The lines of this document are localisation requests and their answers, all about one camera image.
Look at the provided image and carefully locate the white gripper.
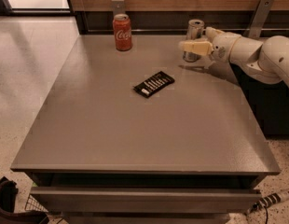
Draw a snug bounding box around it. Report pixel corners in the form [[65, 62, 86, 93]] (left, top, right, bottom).
[[179, 27, 241, 63]]

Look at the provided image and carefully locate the grey metal bracket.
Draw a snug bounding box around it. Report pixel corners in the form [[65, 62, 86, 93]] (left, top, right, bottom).
[[243, 0, 275, 38], [112, 0, 126, 16]]

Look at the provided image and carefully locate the silver redbull can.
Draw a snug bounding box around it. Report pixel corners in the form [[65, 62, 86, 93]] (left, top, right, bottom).
[[183, 19, 204, 63]]

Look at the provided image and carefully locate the wire mesh basket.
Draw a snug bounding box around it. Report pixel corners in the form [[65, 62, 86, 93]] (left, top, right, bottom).
[[24, 195, 47, 212]]

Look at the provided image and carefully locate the grey drawer cabinet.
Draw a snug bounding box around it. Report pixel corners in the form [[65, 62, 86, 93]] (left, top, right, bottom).
[[12, 35, 280, 224]]

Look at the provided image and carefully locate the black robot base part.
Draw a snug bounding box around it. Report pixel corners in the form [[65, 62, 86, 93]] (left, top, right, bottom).
[[0, 176, 49, 224]]

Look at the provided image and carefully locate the black screwdriver bit set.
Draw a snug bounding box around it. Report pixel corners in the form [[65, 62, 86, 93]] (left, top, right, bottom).
[[133, 71, 175, 98]]

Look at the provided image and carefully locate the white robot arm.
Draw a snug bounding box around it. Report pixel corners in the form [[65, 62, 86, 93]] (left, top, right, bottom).
[[179, 27, 289, 89]]

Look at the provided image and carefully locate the red coca-cola can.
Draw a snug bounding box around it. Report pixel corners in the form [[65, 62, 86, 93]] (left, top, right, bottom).
[[113, 14, 132, 51]]

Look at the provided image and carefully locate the right grey metal bracket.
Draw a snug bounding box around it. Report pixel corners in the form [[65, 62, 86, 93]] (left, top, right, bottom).
[[243, 0, 275, 38]]

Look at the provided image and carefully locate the left grey metal bracket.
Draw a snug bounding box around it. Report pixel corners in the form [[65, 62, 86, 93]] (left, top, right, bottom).
[[112, 0, 126, 16]]

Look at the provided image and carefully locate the striped white cable sleeve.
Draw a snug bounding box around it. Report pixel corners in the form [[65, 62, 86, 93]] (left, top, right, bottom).
[[244, 187, 289, 217]]

